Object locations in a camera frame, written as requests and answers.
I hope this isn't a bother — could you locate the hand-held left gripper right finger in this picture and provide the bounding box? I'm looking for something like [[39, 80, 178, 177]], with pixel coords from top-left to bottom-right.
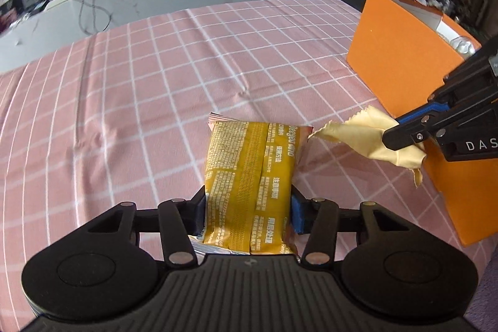
[[290, 185, 414, 268]]

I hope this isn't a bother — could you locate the yellow plastic packet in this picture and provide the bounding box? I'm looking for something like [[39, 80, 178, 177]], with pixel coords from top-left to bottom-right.
[[202, 112, 314, 257]]

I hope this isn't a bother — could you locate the yellow cloth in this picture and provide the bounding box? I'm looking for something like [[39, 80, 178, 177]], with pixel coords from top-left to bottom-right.
[[307, 105, 427, 188]]

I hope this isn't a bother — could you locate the black cable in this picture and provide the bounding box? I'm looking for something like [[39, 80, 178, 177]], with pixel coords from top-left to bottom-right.
[[77, 0, 114, 35]]

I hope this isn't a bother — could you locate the orange cardboard box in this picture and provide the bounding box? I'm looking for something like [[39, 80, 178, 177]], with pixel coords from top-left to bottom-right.
[[345, 0, 498, 248]]

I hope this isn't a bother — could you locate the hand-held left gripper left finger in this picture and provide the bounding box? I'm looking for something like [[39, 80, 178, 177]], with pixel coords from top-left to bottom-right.
[[83, 185, 207, 268]]

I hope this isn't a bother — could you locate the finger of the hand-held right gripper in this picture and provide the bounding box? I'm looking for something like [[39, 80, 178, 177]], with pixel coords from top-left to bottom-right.
[[382, 111, 459, 151], [396, 100, 455, 126]]

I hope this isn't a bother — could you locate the pink checked tablecloth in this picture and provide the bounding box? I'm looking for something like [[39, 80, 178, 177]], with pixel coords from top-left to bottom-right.
[[0, 0, 467, 321]]

